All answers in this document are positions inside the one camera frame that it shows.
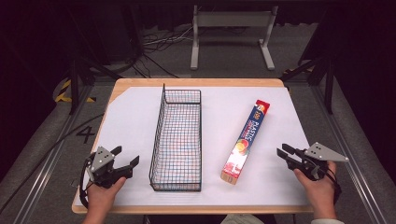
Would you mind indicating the white metal stand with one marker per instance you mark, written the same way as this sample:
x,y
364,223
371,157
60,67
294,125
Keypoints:
x,y
232,19

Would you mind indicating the person's right hand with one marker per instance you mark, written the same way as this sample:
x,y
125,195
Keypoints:
x,y
320,193

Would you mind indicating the person's left hand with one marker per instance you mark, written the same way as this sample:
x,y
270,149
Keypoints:
x,y
101,197

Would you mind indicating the person's light trousers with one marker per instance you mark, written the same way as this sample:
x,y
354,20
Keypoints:
x,y
243,219

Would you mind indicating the aluminium floor rail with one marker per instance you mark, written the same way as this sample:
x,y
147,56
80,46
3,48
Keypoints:
x,y
49,158
351,161

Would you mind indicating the yellow black hazard tape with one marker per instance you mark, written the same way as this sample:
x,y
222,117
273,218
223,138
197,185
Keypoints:
x,y
63,93

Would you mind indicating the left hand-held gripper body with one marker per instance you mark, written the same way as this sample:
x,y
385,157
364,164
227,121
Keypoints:
x,y
101,161

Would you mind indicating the white paper sheet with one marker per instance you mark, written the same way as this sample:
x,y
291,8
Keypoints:
x,y
134,124

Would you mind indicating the long blue plastic wrap box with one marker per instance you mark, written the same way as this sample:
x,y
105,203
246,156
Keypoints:
x,y
246,143

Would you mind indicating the black stand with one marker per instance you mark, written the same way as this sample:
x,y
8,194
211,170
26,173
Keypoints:
x,y
74,84
328,87

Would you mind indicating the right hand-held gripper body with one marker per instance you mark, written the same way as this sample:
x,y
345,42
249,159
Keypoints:
x,y
323,153

